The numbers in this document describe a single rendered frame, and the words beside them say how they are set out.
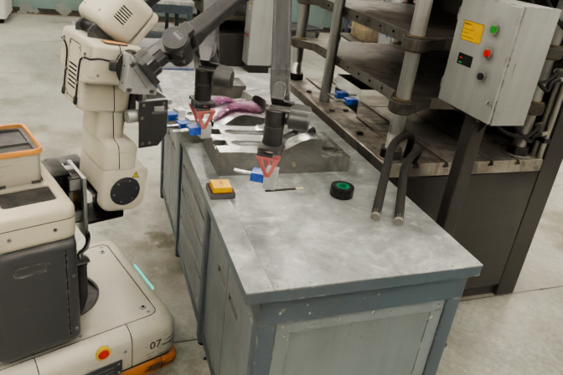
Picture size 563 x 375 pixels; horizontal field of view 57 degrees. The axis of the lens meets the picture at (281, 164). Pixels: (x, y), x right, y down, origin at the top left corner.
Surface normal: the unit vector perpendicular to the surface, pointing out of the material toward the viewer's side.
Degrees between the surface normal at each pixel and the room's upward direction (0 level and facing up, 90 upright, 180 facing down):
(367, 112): 90
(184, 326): 0
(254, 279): 0
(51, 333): 90
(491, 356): 0
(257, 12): 90
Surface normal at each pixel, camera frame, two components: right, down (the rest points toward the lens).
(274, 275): 0.12, -0.91
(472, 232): 0.32, 0.42
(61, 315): 0.62, 0.39
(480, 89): -0.94, 0.03
